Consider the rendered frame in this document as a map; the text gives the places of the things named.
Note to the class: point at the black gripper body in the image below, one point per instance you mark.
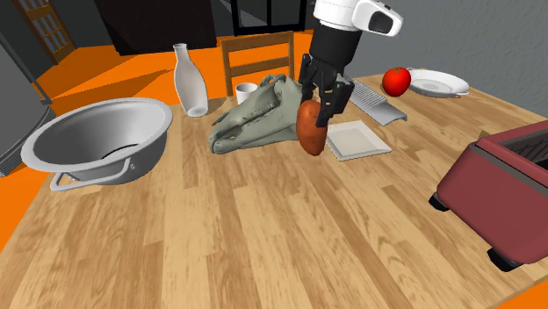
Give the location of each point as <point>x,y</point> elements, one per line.
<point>336,45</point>

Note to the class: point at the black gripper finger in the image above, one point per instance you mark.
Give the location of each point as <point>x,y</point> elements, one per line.
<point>335,99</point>
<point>309,77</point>

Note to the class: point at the brown potato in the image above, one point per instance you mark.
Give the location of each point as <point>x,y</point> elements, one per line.
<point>309,133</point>

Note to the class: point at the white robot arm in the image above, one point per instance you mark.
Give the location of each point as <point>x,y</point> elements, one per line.
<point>338,10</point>

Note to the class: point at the grey metal grater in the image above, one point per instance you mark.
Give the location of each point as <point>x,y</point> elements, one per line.
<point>377,105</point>

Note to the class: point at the white square plate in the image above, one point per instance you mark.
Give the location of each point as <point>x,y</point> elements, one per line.
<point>359,141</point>

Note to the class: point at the wooden chair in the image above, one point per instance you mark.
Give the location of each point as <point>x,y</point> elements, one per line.
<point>257,43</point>

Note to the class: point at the red tomato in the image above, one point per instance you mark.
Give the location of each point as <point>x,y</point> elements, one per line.
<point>395,82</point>

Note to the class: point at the white cup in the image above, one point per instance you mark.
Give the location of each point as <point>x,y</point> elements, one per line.
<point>245,93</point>

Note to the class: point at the grey-green animal skull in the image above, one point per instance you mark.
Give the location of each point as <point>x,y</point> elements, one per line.
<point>257,120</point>

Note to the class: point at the black-framed window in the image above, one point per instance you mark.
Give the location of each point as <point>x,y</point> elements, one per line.
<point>269,17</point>

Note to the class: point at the white round plate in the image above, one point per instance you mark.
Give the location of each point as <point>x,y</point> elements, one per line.
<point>437,83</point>

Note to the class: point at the white bottle vase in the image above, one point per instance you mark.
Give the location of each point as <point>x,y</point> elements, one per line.
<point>189,85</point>

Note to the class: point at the wooden table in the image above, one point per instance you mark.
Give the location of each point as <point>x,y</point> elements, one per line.
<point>257,235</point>

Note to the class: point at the dark cabinet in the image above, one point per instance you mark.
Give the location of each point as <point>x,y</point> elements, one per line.
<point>158,23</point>

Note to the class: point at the red toaster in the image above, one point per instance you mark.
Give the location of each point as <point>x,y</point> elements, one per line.
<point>492,192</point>

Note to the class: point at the wooden door with panes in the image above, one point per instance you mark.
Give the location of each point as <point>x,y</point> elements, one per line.
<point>47,30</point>

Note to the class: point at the grey refrigerator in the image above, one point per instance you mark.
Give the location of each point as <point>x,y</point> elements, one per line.
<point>19,111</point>

